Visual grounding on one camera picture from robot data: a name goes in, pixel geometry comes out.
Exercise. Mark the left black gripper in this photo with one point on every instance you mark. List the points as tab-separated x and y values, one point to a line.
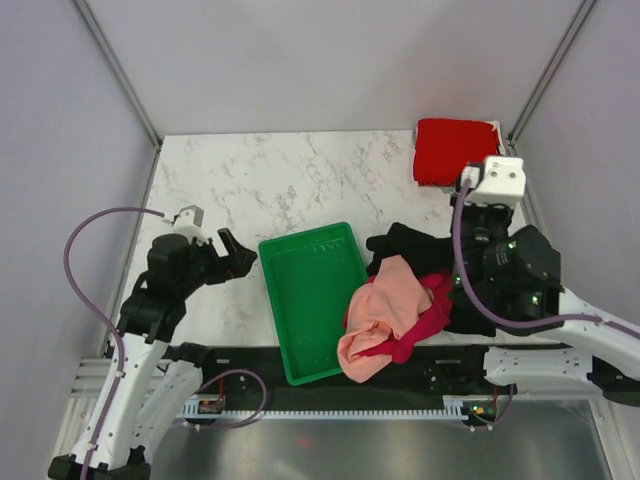
237	264

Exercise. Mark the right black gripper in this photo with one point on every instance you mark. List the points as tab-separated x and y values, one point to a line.
504	214

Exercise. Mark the black t shirt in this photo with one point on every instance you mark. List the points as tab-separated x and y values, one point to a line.
426	255

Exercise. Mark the green plastic tray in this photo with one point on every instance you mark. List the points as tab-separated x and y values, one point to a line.
310	278

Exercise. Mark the magenta t shirt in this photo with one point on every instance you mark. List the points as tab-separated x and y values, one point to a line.
429	323

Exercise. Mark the peach pink t shirt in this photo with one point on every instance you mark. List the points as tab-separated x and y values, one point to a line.
382	310

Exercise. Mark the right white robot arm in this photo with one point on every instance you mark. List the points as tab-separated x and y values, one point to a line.
512	282

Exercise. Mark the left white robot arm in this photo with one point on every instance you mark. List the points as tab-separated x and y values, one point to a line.
149	380

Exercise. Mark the folded red t shirt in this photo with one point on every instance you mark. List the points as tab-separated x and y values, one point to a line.
443	147

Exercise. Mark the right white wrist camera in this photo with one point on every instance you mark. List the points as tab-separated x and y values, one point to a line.
498	180

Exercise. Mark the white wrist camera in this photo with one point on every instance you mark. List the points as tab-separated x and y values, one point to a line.
498	180
188	223

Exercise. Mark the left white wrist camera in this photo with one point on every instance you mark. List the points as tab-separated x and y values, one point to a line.
188	223

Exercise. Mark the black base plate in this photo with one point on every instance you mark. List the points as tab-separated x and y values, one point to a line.
431	371

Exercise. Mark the white slotted cable duct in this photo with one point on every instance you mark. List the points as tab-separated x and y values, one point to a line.
199	409

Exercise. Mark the right aluminium frame post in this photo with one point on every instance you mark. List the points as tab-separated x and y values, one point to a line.
562	49

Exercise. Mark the aluminium frame post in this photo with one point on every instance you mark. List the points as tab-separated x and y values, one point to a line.
562	49
116	69

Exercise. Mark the left aluminium frame post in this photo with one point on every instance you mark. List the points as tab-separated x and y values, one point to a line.
116	69

